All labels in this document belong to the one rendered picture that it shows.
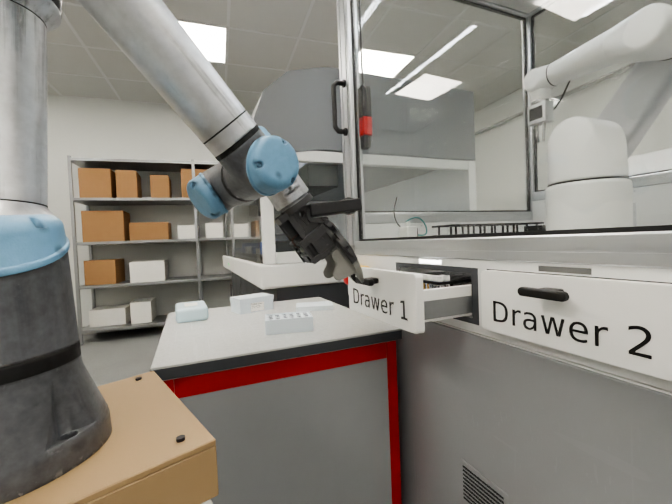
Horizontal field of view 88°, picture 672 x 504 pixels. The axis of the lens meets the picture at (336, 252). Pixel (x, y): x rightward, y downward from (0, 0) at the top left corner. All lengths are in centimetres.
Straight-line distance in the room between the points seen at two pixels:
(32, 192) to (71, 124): 475
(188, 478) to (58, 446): 11
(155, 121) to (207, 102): 466
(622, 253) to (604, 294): 6
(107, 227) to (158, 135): 134
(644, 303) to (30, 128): 77
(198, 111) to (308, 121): 117
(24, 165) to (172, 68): 21
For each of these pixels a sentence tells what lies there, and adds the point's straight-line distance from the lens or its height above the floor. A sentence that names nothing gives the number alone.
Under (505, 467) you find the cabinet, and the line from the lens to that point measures 82.
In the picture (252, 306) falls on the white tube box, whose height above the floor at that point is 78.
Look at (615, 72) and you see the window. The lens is 64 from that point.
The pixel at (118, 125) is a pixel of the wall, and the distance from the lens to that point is 519.
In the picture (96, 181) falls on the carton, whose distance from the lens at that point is 463.
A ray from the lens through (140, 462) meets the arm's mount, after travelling 39.
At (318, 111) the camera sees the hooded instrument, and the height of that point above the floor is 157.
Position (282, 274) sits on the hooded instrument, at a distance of 151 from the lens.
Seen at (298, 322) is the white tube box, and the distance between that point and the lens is 93.
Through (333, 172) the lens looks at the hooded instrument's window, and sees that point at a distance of 164.
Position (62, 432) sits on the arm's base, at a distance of 43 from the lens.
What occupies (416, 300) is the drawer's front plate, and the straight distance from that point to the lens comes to 65.
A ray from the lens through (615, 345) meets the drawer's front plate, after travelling 59.
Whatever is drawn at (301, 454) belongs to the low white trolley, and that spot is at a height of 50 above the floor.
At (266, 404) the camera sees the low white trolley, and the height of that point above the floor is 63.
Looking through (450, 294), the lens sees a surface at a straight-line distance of 72.
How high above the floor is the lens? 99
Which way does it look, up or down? 2 degrees down
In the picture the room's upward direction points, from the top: 2 degrees counter-clockwise
